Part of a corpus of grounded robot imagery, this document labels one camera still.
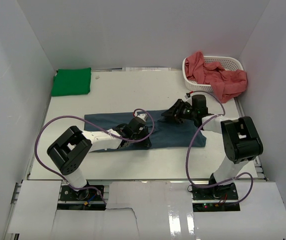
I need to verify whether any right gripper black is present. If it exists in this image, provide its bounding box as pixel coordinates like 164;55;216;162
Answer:
161;99;197;125

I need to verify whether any blue t shirt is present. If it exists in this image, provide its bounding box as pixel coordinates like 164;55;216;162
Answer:
84;110;197;151

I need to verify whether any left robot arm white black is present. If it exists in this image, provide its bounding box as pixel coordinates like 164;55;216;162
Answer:
47;113;151;200

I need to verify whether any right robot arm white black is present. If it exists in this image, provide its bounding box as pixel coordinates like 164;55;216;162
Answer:
162;91;263;201

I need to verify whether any red t shirt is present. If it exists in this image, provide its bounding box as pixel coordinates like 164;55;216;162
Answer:
184;51;248;103

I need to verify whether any white perforated plastic basket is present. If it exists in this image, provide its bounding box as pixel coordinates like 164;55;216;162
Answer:
182;56;244;93

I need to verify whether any folded green t shirt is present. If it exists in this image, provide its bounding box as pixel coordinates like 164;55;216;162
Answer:
51;67;91;97

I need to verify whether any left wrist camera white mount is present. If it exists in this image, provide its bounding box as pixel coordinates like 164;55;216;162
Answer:
133;112;148;122

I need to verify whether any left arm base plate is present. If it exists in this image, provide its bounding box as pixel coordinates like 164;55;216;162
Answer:
57;185;106;211

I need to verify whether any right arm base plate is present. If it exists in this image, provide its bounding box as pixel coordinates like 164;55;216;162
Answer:
187;183;241;213

